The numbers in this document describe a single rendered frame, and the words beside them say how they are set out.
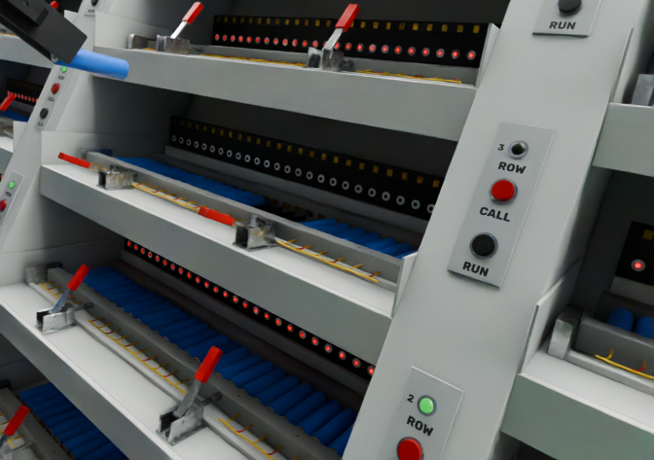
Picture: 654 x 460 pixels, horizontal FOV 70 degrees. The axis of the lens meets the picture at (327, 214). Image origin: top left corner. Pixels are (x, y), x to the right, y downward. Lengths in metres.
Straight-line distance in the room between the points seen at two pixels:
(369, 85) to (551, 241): 0.22
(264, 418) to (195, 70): 0.41
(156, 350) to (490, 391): 0.41
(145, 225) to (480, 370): 0.40
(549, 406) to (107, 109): 0.74
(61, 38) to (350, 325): 0.34
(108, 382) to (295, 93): 0.38
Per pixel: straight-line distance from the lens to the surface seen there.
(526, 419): 0.36
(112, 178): 0.68
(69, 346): 0.67
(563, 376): 0.37
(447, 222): 0.37
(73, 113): 0.83
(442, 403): 0.36
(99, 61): 0.49
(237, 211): 0.54
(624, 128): 0.39
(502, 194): 0.36
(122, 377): 0.61
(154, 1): 0.89
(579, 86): 0.40
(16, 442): 0.84
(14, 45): 1.10
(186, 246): 0.53
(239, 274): 0.47
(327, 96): 0.48
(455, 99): 0.41
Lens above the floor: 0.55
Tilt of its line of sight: 5 degrees up
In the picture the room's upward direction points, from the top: 21 degrees clockwise
